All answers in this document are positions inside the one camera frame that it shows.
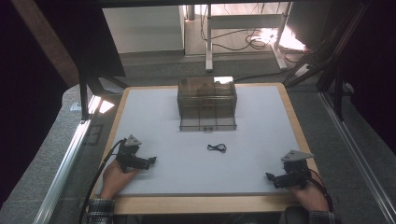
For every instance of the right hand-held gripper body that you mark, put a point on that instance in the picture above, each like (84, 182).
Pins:
(294, 174)

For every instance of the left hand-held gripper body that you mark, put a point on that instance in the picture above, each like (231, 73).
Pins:
(130, 157)

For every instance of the transparent brown drawer box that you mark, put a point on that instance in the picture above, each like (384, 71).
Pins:
(207, 102)

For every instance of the person's left hand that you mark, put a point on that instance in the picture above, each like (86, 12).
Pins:
(116, 180)

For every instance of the person's right hand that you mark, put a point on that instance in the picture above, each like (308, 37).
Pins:
(311, 196)

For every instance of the white foam mat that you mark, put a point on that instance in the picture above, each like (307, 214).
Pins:
(193, 168)

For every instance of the black metal stand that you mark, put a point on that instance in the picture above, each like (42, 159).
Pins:
(84, 93)

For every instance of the black tripod stand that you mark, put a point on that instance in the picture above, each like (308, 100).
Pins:
(336, 62)

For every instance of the white cabinet panel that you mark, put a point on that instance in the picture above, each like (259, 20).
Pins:
(143, 29)

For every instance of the brown wooden board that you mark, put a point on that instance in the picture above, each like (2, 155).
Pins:
(46, 40)

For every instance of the aluminium rail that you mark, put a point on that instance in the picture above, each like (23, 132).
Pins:
(358, 158)
(62, 174)

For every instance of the white metal desk frame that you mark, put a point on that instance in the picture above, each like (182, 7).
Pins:
(246, 21)

